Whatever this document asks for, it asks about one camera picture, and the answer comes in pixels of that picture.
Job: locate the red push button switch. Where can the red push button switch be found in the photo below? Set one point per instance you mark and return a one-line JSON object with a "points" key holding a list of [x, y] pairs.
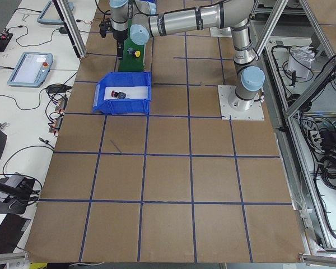
{"points": [[118, 94]]}

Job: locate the green conveyor belt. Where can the green conveyor belt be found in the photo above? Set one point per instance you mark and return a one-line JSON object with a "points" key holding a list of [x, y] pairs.
{"points": [[128, 62]]}

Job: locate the aluminium frame post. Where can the aluminium frame post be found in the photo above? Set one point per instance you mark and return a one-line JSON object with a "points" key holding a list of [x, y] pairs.
{"points": [[69, 23]]}

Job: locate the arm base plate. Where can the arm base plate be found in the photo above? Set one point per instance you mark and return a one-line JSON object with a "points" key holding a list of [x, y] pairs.
{"points": [[233, 108]]}

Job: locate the blue plastic bin left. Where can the blue plastic bin left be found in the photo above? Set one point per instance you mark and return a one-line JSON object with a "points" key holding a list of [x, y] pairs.
{"points": [[122, 106]]}

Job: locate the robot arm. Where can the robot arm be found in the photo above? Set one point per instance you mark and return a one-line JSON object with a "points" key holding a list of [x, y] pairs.
{"points": [[121, 12], [223, 14]]}

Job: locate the yellow push button switch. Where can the yellow push button switch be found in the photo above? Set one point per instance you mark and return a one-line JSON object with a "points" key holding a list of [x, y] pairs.
{"points": [[134, 52]]}

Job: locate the white foam pad left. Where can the white foam pad left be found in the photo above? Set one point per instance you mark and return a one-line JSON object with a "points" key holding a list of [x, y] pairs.
{"points": [[132, 92]]}

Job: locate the teach pendant far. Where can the teach pendant far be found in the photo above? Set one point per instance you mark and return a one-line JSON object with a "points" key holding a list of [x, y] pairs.
{"points": [[49, 15]]}

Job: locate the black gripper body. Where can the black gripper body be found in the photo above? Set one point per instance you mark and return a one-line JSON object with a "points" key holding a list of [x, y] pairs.
{"points": [[118, 35]]}

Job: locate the teach pendant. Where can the teach pendant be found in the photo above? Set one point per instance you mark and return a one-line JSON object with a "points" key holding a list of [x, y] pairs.
{"points": [[31, 70], [49, 15]]}

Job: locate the teach pendant near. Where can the teach pendant near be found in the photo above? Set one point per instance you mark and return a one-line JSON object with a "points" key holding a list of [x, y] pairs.
{"points": [[31, 70]]}

